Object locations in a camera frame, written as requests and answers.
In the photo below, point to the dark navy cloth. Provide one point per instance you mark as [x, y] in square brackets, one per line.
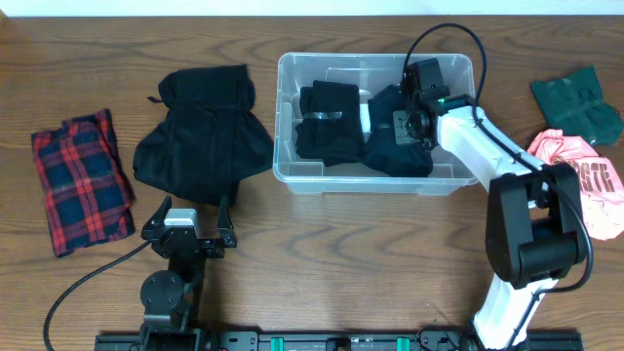
[381, 151]

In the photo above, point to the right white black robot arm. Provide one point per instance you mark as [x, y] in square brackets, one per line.
[536, 240]

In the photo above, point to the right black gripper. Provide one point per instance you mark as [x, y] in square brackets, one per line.
[400, 135]

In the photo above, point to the white label in bin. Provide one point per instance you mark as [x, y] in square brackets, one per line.
[365, 118]

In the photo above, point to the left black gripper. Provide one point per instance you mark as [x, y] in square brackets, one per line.
[224, 237]

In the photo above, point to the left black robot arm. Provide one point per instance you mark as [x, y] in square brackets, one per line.
[171, 297]

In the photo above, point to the black cloth with band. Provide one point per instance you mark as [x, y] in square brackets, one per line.
[331, 128]

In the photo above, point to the clear plastic storage bin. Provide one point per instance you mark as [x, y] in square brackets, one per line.
[371, 73]

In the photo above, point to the black mounting rail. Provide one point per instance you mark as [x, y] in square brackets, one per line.
[253, 341]

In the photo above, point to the large black garment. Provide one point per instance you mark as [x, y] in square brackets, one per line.
[209, 141]

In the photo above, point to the red blue plaid cloth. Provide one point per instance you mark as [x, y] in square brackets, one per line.
[87, 196]

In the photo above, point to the dark green folded cloth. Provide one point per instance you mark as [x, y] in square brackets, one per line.
[575, 105]

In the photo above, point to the pink printed shirt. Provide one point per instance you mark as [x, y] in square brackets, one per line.
[601, 190]

